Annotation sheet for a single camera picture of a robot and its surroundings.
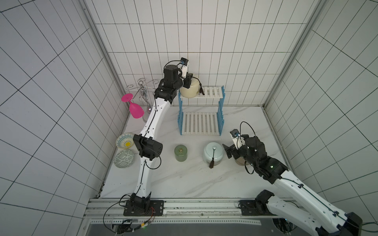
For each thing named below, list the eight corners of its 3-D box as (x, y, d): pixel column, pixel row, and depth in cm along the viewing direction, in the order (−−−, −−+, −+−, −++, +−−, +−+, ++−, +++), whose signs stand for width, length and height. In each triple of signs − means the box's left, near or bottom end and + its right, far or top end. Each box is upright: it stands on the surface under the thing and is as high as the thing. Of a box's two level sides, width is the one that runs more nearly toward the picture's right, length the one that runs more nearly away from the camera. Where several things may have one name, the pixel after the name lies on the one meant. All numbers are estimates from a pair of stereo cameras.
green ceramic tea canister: (175, 161, 91) (173, 155, 84) (175, 151, 96) (174, 144, 89) (187, 161, 91) (186, 155, 84) (187, 151, 96) (187, 144, 89)
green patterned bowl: (113, 167, 87) (111, 166, 85) (119, 151, 94) (117, 149, 92) (131, 167, 87) (130, 166, 85) (135, 151, 94) (134, 149, 92)
